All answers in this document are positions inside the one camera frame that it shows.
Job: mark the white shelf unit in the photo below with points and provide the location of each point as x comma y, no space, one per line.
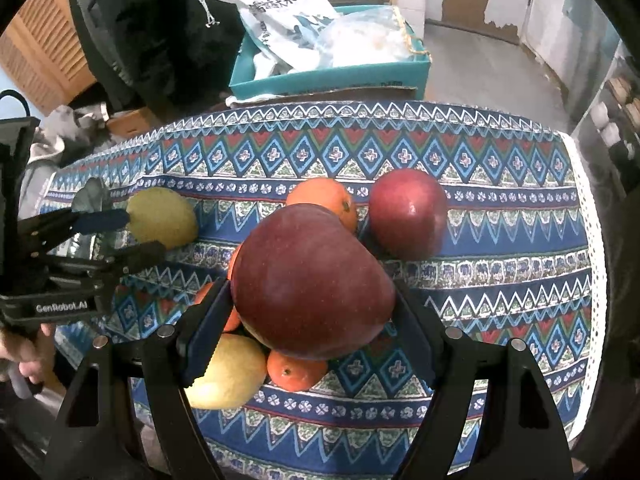
590,130

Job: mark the person's left hand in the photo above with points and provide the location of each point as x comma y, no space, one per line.
30,372

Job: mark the teal cardboard box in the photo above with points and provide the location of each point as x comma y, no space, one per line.
325,77

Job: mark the white door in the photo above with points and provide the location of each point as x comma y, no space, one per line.
545,10

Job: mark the wooden louvered door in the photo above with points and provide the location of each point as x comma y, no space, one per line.
40,50

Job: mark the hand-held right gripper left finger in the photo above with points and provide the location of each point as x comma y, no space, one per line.
202,340

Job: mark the white printed rice bag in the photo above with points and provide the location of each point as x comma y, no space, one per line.
280,15

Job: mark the clear plastic bag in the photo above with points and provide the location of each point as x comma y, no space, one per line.
360,35

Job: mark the shiny grey wrapper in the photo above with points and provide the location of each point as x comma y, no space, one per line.
92,195

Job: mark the large dark red apple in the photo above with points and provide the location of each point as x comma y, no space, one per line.
310,285

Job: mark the yellow pear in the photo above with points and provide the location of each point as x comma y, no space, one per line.
235,375
165,220

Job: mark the grey cloth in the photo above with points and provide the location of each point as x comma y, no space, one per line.
55,130

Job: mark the white jar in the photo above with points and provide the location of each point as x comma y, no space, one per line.
599,112
610,133

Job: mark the brown cardboard box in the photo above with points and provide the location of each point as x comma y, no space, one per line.
132,122

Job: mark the large orange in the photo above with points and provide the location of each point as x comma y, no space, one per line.
320,195

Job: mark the patterned blue tablecloth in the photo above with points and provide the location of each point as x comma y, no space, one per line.
500,285

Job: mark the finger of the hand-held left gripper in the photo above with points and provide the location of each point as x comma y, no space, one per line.
135,255
105,220

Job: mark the black jacket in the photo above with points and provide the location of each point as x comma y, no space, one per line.
150,35

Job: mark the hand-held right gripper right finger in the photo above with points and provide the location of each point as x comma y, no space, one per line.
415,342

